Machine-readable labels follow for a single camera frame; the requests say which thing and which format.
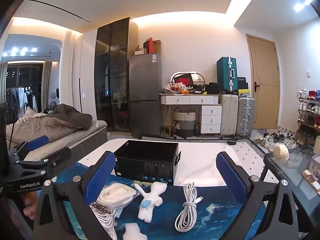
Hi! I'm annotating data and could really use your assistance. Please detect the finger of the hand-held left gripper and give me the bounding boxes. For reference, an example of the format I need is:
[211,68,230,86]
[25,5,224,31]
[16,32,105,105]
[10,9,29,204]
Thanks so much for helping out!
[15,146,72,176]
[9,135,50,161]

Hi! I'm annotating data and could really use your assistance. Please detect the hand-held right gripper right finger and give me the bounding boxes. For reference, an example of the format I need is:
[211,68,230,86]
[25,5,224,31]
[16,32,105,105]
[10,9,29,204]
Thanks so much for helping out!
[216,151,304,240]

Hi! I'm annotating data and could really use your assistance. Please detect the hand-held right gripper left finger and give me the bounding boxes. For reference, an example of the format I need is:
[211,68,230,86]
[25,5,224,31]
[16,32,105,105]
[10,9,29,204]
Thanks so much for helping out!
[33,151,117,240]

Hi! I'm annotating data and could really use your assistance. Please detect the bagged white shoelaces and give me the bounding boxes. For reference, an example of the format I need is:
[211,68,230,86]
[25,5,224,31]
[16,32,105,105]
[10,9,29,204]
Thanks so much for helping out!
[89,182,137,240]

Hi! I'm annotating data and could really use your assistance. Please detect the white cable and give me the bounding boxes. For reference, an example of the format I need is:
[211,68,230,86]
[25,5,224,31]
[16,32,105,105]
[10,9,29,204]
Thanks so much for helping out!
[174,182,203,232]

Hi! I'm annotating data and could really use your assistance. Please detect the black cardboard box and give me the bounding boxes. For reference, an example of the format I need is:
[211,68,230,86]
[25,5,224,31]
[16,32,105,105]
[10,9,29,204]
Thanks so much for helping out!
[114,140,182,184]

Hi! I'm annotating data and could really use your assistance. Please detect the white plush toy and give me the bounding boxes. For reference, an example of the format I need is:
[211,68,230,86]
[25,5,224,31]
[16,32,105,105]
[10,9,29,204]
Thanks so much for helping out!
[134,181,167,223]

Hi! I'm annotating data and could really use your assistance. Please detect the white sachet packet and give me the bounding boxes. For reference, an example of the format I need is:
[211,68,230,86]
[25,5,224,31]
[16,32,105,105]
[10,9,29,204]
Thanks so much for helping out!
[122,222,150,240]

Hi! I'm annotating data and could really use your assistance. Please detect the person's left hand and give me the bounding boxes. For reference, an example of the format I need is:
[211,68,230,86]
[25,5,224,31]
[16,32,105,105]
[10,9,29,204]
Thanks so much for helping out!
[23,192,40,217]

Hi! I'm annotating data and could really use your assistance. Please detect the brown blanket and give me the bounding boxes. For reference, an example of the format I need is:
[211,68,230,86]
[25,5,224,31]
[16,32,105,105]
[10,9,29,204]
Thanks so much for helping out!
[6,104,93,143]

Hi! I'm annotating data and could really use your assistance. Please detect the grey bed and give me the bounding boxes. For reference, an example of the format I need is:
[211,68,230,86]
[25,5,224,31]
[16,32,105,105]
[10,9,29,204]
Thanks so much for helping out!
[5,119,108,161]

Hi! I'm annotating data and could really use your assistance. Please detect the blue printed mat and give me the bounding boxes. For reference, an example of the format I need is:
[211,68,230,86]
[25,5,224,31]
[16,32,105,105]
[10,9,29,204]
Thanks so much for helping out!
[51,161,265,240]

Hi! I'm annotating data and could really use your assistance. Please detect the clothes rack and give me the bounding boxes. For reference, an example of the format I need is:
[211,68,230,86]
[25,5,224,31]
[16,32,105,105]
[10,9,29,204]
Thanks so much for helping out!
[6,86,38,117]

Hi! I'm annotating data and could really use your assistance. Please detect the glass side table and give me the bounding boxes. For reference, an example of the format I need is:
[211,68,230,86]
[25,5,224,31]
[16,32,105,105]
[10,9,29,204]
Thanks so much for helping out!
[264,145,320,215]

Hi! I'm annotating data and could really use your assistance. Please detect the cream fluffy ball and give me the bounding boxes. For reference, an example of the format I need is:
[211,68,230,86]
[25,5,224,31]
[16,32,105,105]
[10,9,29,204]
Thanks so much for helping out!
[272,143,290,161]

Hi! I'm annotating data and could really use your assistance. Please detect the pile of shoes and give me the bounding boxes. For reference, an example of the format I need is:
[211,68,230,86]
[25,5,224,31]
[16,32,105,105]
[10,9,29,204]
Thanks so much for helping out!
[254,126,298,149]

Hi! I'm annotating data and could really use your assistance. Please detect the beige curtain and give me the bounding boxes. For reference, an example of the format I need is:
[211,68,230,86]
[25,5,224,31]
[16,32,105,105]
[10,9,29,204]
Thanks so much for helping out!
[41,61,53,113]

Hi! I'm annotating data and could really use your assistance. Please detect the silver suitcase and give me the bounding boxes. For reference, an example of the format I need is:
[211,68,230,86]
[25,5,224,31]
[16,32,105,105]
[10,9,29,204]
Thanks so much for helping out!
[236,96,255,138]

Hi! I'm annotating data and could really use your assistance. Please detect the beige suitcase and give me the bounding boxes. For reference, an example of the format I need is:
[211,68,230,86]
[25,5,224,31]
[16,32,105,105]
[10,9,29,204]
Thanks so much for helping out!
[219,94,239,137]

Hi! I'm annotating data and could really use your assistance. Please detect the white desk with drawers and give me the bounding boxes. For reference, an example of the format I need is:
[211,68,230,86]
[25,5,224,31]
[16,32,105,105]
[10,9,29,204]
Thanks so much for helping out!
[159,94,222,138]

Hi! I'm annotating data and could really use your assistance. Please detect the woven laundry basket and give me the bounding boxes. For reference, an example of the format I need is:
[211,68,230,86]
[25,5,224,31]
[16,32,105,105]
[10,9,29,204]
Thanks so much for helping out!
[173,108,196,137]

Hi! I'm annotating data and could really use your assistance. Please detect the miniature house model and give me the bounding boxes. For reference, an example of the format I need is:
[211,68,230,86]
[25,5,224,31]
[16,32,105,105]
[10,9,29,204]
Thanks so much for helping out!
[301,154,320,195]

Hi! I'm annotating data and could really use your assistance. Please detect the shoe rack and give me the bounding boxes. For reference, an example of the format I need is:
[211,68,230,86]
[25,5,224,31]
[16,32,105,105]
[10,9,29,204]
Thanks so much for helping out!
[297,89,320,143]

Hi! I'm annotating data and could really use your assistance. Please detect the wooden door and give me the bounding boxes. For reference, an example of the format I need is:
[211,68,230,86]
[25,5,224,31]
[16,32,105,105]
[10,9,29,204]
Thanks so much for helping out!
[246,34,280,130]

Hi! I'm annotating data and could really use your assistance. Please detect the grey fridge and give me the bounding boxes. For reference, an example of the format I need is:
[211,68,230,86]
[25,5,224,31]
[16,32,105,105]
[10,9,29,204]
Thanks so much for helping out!
[128,53,162,138]

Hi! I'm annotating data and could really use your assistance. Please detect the dark glass cabinet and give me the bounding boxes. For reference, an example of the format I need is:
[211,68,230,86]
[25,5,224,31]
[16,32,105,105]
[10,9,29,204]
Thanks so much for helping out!
[94,17,139,132]

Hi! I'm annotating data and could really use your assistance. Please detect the teal suitcase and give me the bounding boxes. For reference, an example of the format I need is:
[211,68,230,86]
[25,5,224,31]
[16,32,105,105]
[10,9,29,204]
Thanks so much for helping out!
[216,57,238,93]

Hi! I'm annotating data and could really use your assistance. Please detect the plastic bag of fruit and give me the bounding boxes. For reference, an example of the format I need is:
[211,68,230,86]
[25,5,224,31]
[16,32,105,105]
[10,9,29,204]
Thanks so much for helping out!
[164,83,190,95]

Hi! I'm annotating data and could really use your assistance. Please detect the round mirror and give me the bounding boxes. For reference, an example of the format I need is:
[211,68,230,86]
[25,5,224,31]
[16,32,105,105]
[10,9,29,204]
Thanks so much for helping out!
[170,72,206,92]

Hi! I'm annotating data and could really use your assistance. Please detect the red and black box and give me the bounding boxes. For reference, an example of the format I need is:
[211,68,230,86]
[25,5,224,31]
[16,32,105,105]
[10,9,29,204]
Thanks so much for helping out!
[174,74,194,87]

